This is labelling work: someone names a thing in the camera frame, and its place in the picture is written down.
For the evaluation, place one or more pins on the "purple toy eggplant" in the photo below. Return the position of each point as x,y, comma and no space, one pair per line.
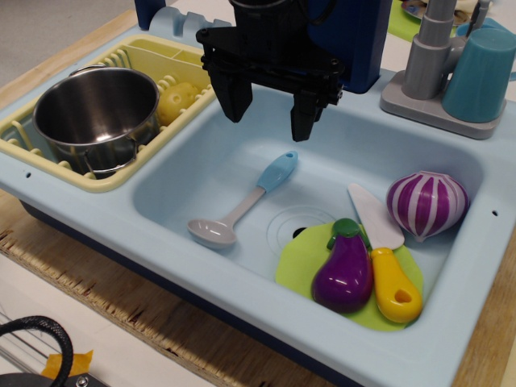
344,282

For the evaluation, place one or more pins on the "blue-handled grey toy spoon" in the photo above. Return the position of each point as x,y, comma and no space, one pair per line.
220,234

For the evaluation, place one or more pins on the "yellow toy potato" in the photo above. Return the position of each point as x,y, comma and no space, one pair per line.
174,99

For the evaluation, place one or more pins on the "stainless steel pot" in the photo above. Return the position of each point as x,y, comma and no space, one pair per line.
97,118

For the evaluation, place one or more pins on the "yellow-handled toy knife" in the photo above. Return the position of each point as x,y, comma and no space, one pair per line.
397,297

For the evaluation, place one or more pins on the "green mat with dishes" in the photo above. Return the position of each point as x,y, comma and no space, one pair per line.
402,24

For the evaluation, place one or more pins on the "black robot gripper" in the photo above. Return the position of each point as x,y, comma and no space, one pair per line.
269,45

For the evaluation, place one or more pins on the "purple striped toy onion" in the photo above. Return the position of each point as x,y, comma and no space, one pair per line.
426,204

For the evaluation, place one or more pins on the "teal plastic cup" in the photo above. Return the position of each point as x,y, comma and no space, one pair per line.
477,89

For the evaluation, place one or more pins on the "green toy plate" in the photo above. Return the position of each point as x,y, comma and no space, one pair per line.
306,253

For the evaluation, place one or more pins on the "grey toy faucet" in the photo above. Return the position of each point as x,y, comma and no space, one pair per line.
417,93

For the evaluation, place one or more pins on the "light blue toy sink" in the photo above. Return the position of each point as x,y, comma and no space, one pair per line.
219,312

